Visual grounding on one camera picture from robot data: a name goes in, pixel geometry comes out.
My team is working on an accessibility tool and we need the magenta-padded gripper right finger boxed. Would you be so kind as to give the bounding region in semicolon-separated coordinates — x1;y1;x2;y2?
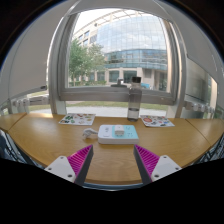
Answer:
133;144;183;186

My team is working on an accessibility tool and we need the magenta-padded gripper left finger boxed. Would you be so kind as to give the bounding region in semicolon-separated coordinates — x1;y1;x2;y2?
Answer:
44;144;95;186

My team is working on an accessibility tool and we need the white power strip plug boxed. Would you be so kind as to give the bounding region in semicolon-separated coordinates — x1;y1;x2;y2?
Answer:
82;127;99;140

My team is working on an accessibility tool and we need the sticker sheet with red stickers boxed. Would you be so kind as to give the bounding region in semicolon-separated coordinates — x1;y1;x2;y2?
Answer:
139;114;176;128

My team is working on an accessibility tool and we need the sticker sheet with green stickers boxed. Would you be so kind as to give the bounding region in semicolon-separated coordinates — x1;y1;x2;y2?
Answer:
58;112;97;127

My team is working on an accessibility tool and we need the white and teal power strip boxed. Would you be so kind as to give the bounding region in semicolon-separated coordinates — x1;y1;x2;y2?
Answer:
97;124;140;145

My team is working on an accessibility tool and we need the clear bottle with black cap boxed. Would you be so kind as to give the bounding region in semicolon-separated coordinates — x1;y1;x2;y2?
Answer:
126;76;143;122

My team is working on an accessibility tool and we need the grey window frame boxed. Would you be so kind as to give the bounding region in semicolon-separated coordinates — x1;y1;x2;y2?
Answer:
46;8;188;119

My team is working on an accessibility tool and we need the dark window handle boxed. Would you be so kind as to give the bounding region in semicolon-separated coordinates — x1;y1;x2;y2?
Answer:
110;78;128;89

